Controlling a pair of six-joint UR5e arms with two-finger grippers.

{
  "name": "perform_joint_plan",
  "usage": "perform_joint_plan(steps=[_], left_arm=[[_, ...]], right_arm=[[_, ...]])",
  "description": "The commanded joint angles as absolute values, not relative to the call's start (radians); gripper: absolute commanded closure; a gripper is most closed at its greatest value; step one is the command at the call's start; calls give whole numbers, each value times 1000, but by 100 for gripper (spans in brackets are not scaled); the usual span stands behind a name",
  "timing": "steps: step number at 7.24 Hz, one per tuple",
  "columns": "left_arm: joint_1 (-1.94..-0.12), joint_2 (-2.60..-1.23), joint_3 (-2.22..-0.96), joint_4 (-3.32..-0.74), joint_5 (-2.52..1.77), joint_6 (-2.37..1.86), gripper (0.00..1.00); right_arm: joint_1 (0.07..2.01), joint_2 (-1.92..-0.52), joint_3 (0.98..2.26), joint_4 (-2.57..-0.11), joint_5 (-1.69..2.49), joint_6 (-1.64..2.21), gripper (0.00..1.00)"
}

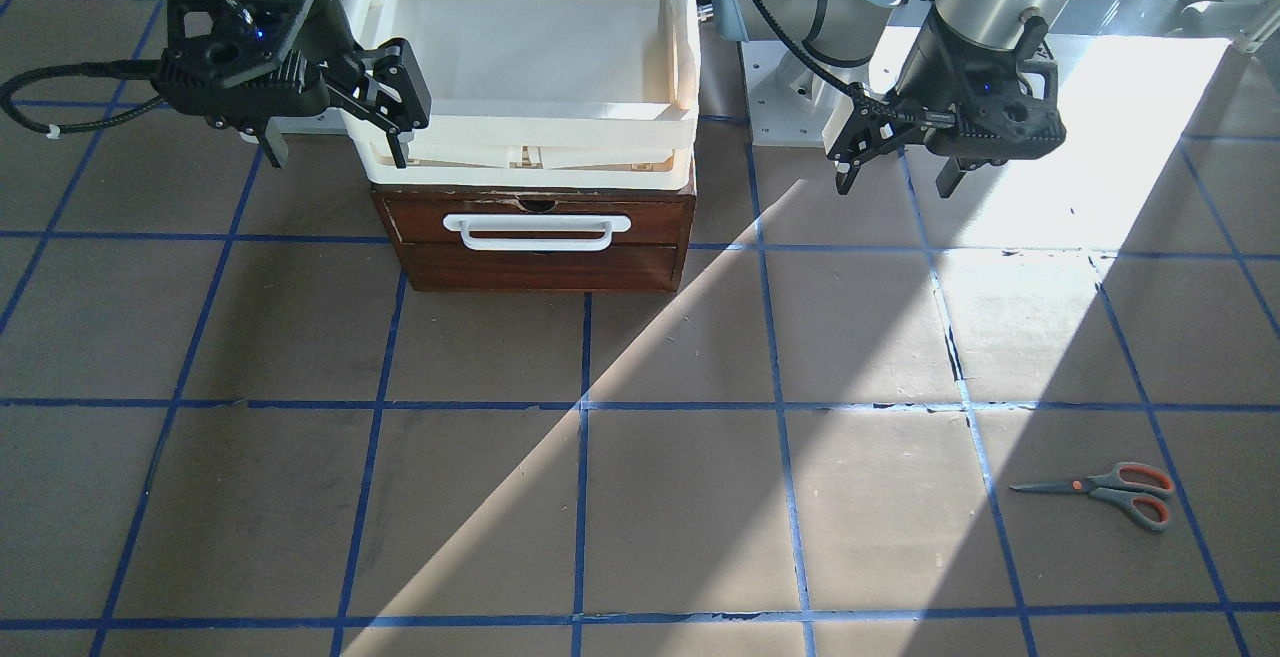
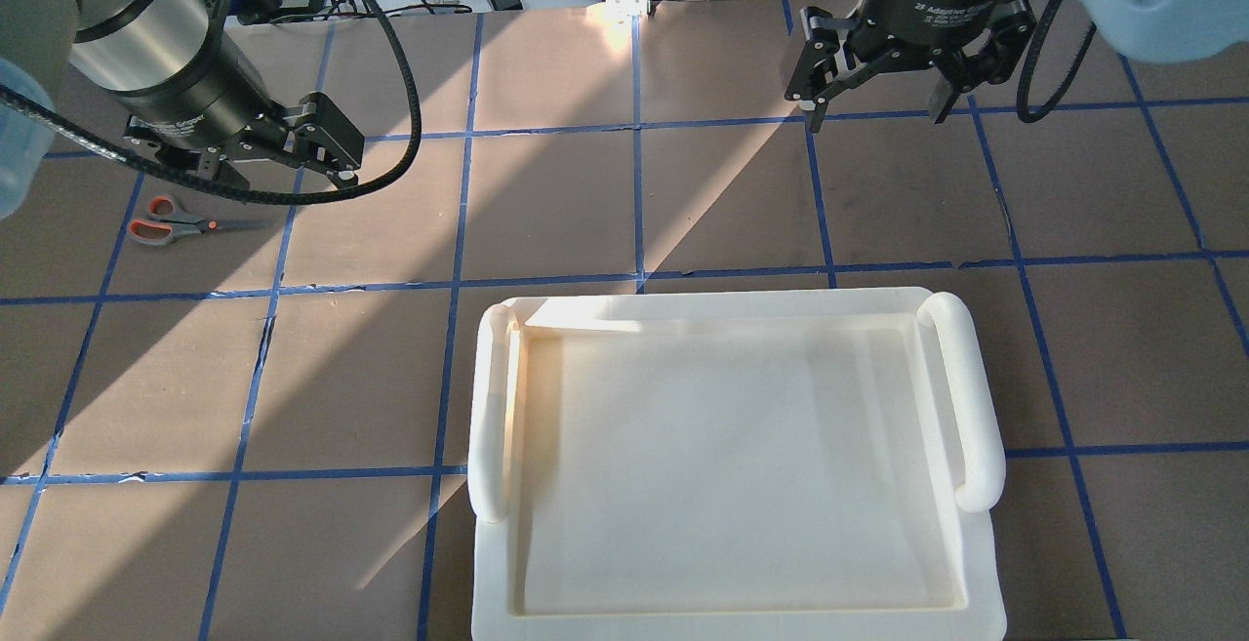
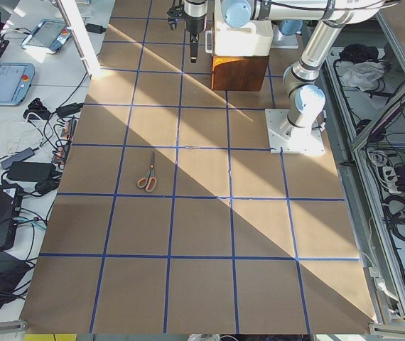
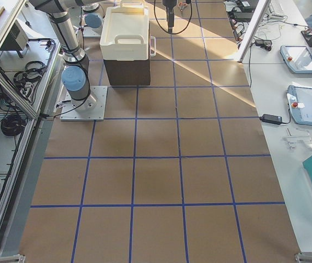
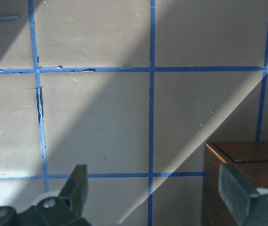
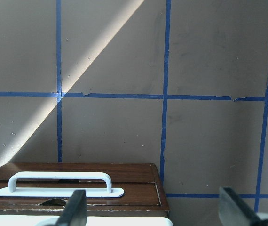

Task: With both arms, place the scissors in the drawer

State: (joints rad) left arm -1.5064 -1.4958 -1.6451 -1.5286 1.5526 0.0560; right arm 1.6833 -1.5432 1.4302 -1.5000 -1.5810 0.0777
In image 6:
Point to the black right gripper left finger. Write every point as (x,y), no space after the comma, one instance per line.
(75,212)

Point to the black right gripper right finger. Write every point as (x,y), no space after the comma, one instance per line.
(233,211)

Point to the white drawer with handle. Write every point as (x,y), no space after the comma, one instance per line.
(96,185)

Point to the brown wooden drawer cabinet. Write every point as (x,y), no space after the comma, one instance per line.
(136,179)

